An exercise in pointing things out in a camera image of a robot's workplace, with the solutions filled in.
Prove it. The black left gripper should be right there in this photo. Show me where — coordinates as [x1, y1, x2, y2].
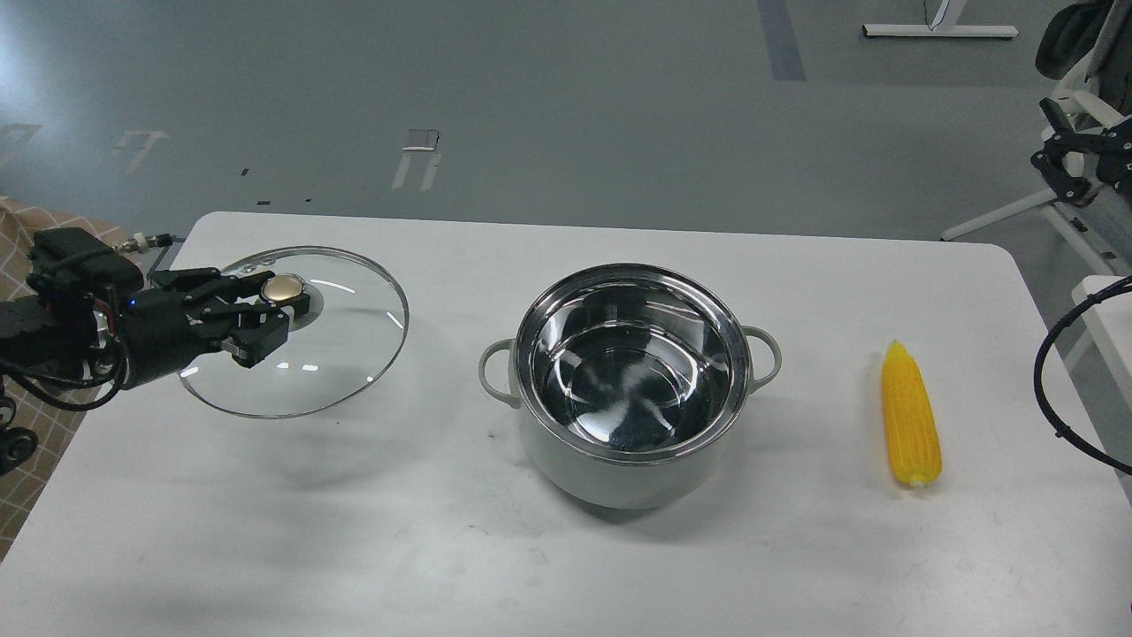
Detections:
[26, 229, 312, 390]

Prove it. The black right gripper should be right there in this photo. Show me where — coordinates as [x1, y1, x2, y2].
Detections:
[1030, 97, 1120, 204]

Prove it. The glass pot lid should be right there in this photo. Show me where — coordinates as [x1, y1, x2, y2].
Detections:
[180, 246, 409, 418]

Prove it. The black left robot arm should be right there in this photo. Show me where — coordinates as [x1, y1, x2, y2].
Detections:
[3, 229, 320, 412]

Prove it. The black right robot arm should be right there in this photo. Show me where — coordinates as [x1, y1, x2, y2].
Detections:
[1030, 91, 1131, 204]

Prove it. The yellow corn cob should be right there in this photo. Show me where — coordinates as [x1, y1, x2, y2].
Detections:
[881, 341, 943, 488]

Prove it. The grey steel cooking pot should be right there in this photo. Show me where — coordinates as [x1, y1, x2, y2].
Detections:
[478, 262, 782, 510]

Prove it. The white office chair base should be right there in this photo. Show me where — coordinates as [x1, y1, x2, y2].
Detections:
[940, 1, 1129, 275]

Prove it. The white desk foot bar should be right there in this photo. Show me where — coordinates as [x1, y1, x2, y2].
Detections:
[861, 1, 1019, 41]

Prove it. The checkered brown floor mat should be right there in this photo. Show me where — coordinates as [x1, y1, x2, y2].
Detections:
[0, 198, 134, 562]

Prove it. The black cable loop right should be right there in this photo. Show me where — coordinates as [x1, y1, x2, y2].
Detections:
[1034, 275, 1132, 476]

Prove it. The black cable loop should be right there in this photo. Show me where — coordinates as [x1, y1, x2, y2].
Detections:
[0, 372, 41, 477]
[1034, 275, 1132, 476]

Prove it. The black cable loop left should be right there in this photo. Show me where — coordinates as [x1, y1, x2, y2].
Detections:
[0, 372, 41, 477]

